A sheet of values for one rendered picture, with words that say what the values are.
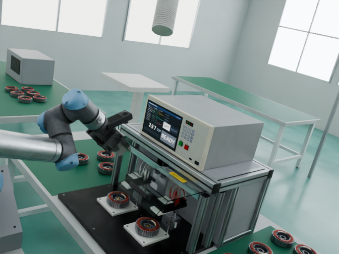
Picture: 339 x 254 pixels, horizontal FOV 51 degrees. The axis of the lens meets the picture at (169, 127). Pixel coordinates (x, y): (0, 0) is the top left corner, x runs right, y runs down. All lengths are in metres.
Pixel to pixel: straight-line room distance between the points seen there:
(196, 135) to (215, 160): 0.14
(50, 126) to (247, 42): 8.16
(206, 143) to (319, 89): 6.76
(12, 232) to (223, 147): 0.91
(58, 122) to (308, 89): 7.34
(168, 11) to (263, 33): 6.35
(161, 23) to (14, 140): 1.83
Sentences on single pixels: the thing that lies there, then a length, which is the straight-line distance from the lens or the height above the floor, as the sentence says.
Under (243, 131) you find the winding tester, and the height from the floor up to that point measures 1.28.
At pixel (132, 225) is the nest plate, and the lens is 1.70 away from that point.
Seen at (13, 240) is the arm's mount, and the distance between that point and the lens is 1.55.
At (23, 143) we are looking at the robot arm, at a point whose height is 1.31.
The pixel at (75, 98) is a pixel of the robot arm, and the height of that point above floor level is 1.41.
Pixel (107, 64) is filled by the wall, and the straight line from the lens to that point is 6.92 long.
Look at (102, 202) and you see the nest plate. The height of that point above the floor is 0.78.
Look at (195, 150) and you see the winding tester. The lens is 1.55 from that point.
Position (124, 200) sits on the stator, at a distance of 1.80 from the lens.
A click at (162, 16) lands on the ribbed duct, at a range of 2.72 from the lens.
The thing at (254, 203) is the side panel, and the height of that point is 0.93.
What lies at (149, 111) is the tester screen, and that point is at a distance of 1.76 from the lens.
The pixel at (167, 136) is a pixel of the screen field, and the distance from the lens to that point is 1.67.
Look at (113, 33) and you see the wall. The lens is 6.85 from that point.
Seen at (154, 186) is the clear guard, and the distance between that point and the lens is 1.45.
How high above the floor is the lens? 1.74
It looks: 18 degrees down
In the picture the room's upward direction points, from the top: 12 degrees clockwise
